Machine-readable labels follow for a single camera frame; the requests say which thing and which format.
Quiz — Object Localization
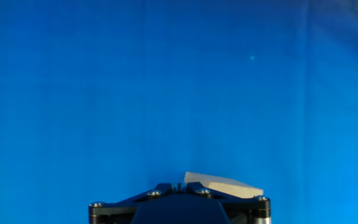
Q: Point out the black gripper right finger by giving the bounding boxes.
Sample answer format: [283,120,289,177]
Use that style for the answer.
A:
[181,181,272,224]

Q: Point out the blue mountain print cloth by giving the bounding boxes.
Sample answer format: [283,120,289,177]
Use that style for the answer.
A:
[0,0,358,224]

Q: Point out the small wooden block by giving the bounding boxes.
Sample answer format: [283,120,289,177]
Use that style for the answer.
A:
[183,171,265,200]

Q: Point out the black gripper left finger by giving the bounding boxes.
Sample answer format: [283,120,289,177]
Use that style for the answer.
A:
[88,182,180,224]

